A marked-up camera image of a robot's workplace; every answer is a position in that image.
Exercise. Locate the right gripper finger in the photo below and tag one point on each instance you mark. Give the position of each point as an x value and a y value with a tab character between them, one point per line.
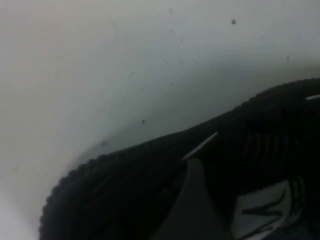
195	212

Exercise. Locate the black knit sneaker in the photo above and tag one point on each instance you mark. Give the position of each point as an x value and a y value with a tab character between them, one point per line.
125	190

